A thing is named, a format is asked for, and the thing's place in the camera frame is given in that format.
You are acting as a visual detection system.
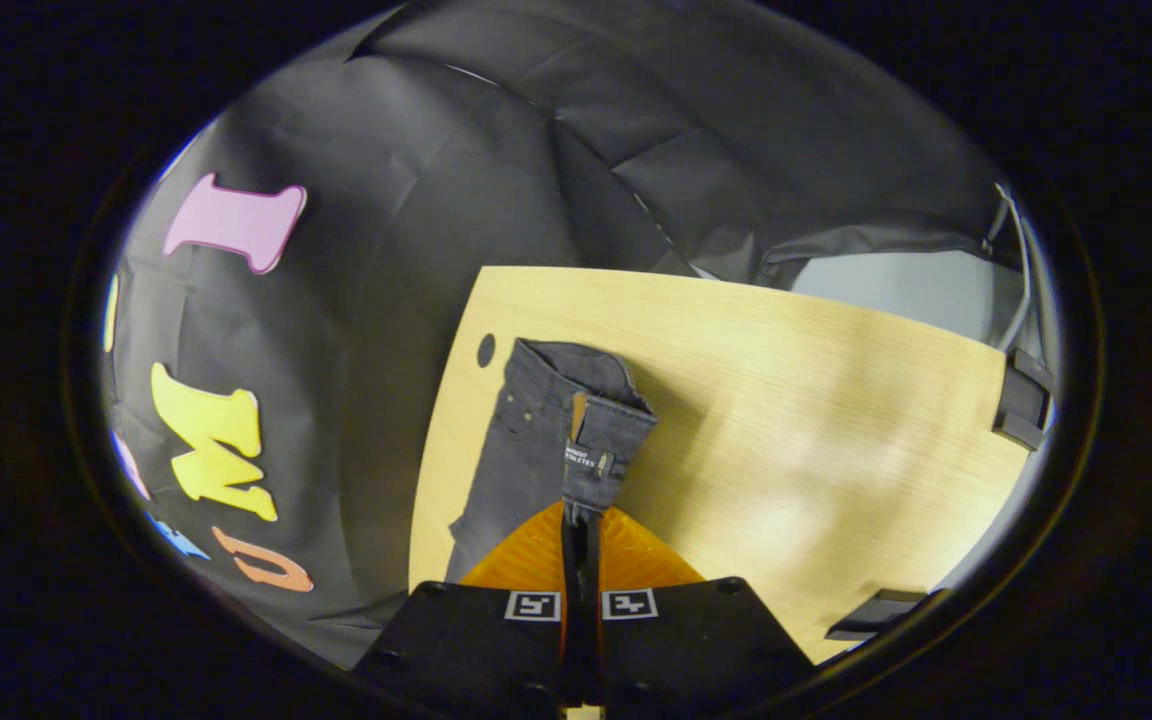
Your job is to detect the grey cable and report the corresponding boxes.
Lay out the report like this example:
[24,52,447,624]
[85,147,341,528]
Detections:
[980,184,1039,353]

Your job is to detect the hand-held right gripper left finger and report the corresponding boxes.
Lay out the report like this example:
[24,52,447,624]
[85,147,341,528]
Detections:
[354,500,571,713]

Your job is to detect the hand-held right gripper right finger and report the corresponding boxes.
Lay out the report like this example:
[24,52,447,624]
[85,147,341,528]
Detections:
[586,505,819,709]

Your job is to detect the black backdrop cloth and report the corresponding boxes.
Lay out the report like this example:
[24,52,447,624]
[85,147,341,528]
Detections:
[99,0,1029,671]

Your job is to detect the black table clamp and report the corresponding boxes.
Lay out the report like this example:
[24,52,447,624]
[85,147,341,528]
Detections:
[825,588,940,642]
[992,347,1056,452]

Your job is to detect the dark grey jeans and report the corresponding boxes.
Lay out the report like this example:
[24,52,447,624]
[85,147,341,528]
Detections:
[446,338,659,587]

